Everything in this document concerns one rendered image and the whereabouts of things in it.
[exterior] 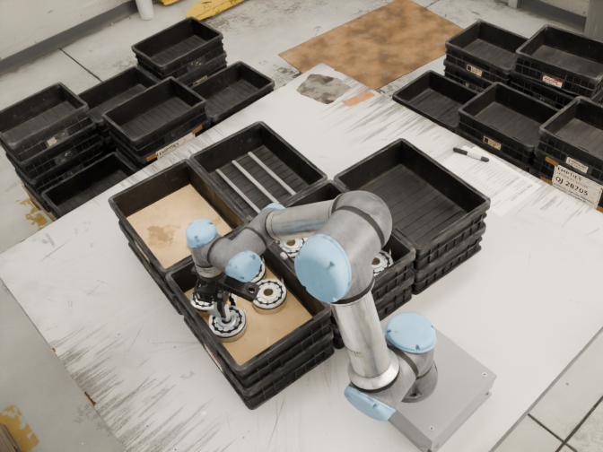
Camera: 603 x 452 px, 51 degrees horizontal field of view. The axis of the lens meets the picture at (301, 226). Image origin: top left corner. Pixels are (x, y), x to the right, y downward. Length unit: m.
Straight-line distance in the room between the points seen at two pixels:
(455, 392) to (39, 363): 1.90
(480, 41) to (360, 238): 2.61
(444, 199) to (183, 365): 0.96
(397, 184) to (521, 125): 1.13
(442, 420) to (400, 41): 3.11
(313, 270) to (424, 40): 3.35
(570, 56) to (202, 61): 1.83
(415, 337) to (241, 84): 2.21
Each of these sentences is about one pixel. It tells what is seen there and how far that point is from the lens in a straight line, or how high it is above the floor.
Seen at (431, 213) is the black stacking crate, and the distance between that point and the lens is 2.01.
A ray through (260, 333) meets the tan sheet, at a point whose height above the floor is 0.83.
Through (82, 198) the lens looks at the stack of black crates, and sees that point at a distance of 3.17.
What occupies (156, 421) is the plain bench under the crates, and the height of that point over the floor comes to 0.70.
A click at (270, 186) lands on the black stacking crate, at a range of 2.12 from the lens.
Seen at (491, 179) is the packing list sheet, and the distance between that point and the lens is 2.33.
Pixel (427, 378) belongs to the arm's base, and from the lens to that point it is 1.62.
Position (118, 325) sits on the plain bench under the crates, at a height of 0.70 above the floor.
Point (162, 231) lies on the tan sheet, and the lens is 2.07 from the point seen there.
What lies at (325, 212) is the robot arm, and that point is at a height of 1.34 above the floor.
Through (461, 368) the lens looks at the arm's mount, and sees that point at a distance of 1.72.
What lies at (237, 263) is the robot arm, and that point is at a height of 1.18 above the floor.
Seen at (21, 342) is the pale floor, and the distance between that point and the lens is 3.10.
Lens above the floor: 2.29
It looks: 47 degrees down
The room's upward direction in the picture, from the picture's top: 8 degrees counter-clockwise
